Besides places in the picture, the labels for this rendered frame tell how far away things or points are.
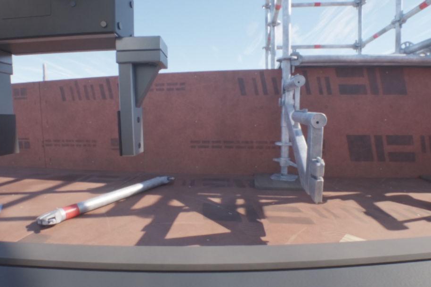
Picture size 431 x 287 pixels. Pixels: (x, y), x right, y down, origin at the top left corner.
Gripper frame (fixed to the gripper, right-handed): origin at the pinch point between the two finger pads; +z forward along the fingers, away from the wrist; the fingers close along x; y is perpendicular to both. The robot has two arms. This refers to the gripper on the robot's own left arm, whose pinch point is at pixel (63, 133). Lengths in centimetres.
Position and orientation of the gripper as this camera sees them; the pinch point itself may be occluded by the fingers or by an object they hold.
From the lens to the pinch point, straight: 25.4
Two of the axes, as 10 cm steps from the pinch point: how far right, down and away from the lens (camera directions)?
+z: 0.1, 9.9, 1.1
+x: -10.0, 0.1, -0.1
